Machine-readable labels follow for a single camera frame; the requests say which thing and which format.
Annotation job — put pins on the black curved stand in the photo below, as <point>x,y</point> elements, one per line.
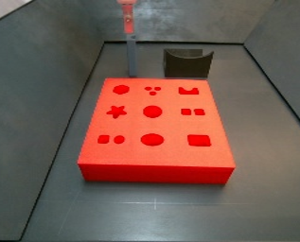
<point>186,63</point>

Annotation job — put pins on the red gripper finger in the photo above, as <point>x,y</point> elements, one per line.
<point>127,4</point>

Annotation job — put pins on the blue arch block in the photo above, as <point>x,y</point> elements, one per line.
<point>131,55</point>

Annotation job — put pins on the red shape sorting board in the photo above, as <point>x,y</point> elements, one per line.
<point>155,132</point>

